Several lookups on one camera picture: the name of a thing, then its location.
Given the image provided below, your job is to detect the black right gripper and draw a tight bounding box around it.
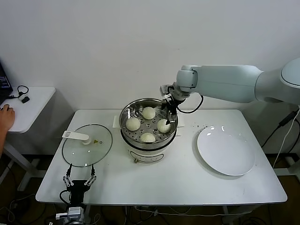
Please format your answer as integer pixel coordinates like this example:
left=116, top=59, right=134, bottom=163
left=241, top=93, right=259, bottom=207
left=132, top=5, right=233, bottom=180
left=162, top=95, right=180, bottom=126

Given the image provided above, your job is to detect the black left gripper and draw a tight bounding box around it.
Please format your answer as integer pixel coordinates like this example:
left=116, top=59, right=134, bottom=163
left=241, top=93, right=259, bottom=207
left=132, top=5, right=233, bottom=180
left=62, top=164, right=98, bottom=207

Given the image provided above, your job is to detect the white steamed baozi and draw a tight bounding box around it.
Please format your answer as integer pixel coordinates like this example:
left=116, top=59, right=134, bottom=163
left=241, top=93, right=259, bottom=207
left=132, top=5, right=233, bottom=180
left=142, top=106, right=156, bottom=120
left=126, top=117, right=142, bottom=131
left=140, top=132, right=156, bottom=143
left=156, top=119, right=173, bottom=133

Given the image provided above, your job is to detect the person's forearm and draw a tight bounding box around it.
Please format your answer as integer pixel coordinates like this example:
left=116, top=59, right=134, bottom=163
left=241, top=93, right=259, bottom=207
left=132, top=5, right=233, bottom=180
left=0, top=128, right=8, bottom=157

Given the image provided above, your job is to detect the stainless steel steamer basket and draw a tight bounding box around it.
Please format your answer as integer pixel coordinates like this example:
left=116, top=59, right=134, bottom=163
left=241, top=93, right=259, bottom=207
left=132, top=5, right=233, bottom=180
left=113, top=98, right=186, bottom=145

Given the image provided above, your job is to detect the person's hand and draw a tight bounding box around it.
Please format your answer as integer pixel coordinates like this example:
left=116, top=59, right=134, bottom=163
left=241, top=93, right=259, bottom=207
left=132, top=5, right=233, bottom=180
left=0, top=104, right=16, bottom=132

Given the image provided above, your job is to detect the white electric cooking pot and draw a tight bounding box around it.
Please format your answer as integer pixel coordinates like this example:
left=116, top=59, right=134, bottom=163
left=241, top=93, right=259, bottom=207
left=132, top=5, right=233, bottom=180
left=120, top=127, right=182, bottom=166

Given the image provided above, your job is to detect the white round plate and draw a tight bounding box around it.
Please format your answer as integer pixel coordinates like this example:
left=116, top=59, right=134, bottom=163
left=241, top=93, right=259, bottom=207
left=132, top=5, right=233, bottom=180
left=196, top=126, right=255, bottom=177

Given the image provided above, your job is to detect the white side table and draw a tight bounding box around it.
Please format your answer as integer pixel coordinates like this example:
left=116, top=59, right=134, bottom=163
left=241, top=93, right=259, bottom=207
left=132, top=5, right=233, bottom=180
left=0, top=87, right=56, bottom=192

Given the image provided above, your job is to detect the black laptop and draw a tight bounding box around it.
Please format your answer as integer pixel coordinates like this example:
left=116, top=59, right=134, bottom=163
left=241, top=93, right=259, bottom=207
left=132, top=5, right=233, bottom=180
left=0, top=60, right=14, bottom=105

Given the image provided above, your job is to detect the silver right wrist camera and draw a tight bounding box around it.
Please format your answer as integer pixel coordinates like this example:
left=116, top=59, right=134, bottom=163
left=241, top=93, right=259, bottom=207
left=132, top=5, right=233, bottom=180
left=160, top=84, right=175, bottom=97

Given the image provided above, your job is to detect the glass lid white handle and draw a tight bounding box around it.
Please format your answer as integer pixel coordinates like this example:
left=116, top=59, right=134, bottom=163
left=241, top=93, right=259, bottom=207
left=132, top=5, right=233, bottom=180
left=61, top=124, right=113, bottom=168

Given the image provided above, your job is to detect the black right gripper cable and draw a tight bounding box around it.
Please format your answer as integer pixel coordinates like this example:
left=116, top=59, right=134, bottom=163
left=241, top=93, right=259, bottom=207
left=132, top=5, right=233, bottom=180
left=177, top=94, right=204, bottom=114

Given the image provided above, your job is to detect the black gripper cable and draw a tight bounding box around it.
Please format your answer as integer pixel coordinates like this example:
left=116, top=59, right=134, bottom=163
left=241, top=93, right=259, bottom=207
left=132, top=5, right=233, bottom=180
left=177, top=94, right=204, bottom=114
left=59, top=189, right=72, bottom=207

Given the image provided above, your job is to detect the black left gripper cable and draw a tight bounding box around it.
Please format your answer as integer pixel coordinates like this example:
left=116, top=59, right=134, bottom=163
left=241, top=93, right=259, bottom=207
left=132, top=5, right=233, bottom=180
left=59, top=189, right=72, bottom=207

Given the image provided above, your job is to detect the white cable under table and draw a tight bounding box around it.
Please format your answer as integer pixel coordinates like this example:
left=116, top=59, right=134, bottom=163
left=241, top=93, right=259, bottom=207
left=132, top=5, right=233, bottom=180
left=135, top=206, right=254, bottom=215

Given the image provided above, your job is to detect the black earphone cable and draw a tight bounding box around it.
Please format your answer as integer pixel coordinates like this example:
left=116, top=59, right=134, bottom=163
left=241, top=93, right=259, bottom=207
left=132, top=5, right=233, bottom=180
left=6, top=86, right=30, bottom=100

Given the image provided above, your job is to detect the black power cable with adapter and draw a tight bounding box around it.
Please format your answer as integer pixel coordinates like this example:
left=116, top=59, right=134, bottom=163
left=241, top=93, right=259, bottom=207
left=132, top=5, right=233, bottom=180
left=261, top=108, right=300, bottom=148

